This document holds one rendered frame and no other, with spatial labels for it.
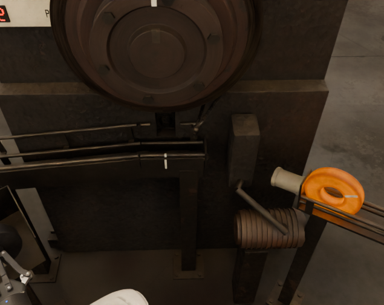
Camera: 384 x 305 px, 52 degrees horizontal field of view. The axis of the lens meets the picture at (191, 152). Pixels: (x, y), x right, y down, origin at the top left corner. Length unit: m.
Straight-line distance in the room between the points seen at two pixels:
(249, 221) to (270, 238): 0.08
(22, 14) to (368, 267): 1.62
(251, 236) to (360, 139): 1.33
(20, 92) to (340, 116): 1.88
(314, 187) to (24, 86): 0.87
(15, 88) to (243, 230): 0.80
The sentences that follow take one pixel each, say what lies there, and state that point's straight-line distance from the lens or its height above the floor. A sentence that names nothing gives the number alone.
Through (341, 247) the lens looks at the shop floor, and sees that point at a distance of 1.95.
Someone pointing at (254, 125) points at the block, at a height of 0.80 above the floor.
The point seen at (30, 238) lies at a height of 0.61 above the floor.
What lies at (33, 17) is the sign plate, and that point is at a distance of 1.12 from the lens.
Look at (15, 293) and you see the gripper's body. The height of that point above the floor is 0.75.
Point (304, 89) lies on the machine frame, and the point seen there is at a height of 0.87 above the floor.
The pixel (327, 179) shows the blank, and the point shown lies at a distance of 1.12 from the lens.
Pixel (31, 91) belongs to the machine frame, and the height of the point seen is 0.87.
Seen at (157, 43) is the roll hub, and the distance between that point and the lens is 0.84.
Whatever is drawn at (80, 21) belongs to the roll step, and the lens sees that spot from 0.90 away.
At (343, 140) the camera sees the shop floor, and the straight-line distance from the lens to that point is 2.42.
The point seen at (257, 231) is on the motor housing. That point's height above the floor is 0.52.
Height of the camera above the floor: 1.57
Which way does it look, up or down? 46 degrees down
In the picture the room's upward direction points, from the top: 1 degrees clockwise
